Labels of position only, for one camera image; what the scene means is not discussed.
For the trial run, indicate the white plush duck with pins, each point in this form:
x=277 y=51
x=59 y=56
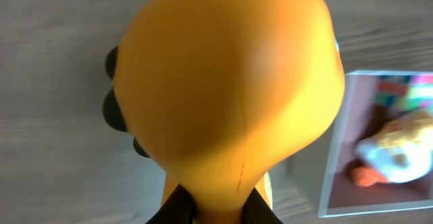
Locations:
x=400 y=152

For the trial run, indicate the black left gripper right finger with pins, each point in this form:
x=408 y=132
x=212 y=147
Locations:
x=256 y=211

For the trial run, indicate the multicoloured puzzle cube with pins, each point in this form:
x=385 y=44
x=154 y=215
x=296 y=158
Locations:
x=405 y=92

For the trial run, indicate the orange dinosaur toy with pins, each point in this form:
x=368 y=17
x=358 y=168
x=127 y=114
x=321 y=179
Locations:
x=217 y=92

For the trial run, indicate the white box pink interior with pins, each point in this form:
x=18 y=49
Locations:
x=358 y=119

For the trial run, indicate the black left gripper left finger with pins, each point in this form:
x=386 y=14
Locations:
x=179 y=208

